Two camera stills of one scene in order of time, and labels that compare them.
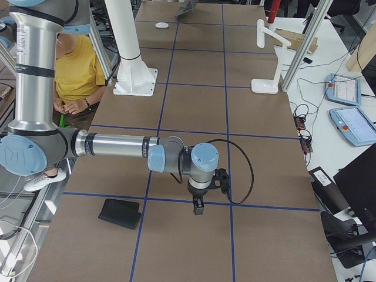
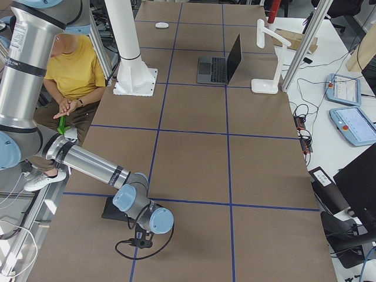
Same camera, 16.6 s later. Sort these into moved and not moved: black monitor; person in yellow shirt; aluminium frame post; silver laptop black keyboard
Moved: silver laptop black keyboard
Not moved: person in yellow shirt; aluminium frame post; black monitor
